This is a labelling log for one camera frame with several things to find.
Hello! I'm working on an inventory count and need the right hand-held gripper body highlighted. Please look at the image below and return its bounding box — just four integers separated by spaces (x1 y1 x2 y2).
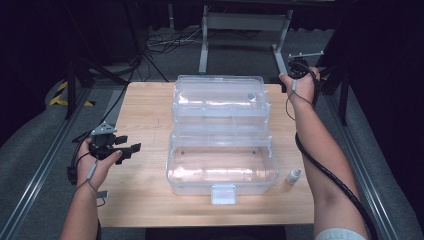
287 50 325 81

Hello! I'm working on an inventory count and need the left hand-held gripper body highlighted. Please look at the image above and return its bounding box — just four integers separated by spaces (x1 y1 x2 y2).
89 121 123 161

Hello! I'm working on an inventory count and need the clear plastic storage box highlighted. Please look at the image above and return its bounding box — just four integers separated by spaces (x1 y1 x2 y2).
165 74 280 205

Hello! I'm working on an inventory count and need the person's right hand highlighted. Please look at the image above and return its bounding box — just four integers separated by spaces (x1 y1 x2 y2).
278 67 321 108

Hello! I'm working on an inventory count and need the person's left hand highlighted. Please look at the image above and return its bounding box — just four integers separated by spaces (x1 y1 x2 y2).
76 137 123 192

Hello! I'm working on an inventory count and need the black metal stand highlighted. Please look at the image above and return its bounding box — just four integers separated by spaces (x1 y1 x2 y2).
319 63 352 127

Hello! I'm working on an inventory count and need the yellow and black floor tape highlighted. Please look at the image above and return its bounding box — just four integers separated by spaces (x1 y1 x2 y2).
49 80 96 108

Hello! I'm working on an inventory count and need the black tripod stand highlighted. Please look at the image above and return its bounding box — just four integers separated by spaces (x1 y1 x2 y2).
64 54 142 120

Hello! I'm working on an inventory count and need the small white plastic bottle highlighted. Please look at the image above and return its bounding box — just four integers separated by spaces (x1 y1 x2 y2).
284 167 303 186

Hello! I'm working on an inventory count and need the person's dark clothing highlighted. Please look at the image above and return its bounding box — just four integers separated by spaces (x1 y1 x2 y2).
145 226 288 240

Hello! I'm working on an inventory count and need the person's white sleeve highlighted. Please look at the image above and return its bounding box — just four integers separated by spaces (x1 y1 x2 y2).
314 227 368 240

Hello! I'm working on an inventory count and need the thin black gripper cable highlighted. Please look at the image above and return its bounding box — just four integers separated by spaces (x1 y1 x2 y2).
285 79 315 122

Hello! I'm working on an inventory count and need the aluminium floor rail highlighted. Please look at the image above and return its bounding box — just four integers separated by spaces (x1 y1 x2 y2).
323 94 403 240
0 87 94 240

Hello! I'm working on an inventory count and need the grey metal frame stand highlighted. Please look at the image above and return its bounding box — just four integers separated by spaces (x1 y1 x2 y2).
198 4 294 79

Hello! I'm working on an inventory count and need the bundle of floor cables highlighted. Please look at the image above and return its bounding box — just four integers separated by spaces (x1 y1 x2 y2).
145 27 205 56

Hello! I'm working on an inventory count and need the thick black gripper cable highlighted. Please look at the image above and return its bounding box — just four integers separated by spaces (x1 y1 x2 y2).
294 64 380 240

